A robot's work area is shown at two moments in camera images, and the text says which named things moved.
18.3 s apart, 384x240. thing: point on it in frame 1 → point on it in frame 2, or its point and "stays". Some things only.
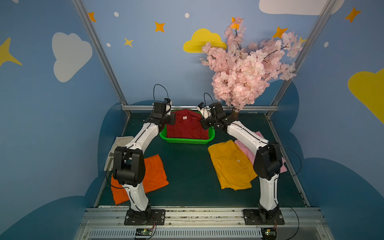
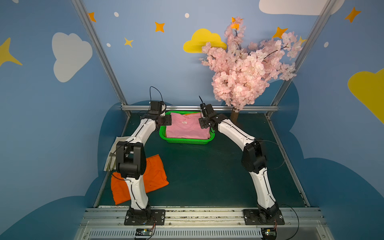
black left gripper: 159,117 stays
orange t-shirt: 154,178 stays
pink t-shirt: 252,154 → 187,126
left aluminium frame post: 86,22 stays
